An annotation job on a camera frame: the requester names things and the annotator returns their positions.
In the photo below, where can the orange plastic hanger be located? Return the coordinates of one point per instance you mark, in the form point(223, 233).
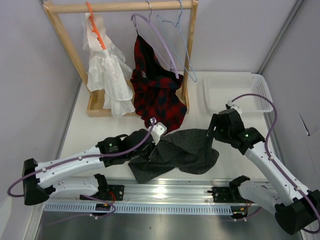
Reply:
point(94, 27)

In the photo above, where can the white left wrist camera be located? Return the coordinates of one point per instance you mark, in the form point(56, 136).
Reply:
point(157, 130)

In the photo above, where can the white perforated plastic basket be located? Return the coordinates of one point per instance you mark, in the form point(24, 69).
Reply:
point(219, 89)

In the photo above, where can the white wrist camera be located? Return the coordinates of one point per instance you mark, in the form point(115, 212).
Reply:
point(157, 130)
point(231, 105)

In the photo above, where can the wooden clothes rack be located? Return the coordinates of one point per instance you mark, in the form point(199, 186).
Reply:
point(95, 104)

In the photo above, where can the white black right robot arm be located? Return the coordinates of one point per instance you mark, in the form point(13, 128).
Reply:
point(292, 203)

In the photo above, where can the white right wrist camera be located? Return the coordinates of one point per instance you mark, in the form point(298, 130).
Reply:
point(231, 105)

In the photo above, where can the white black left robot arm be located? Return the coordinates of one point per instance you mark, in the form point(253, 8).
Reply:
point(58, 178)

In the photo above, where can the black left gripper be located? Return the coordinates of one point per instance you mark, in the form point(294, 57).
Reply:
point(147, 156)

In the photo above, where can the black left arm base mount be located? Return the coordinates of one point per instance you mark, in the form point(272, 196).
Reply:
point(116, 192)

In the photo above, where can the red black plaid garment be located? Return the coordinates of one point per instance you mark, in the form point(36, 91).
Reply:
point(155, 89)

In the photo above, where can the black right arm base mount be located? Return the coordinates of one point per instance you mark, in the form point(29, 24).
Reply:
point(222, 194)

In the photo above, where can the light blue wire hanger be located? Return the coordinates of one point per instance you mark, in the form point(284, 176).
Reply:
point(182, 42)

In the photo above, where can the white ruffled dress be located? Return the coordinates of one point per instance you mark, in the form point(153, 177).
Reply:
point(107, 69)

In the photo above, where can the dark grey dotted skirt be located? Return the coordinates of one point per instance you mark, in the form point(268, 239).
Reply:
point(188, 150)

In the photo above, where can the white slotted cable duct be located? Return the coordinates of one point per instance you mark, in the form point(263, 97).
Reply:
point(133, 208)

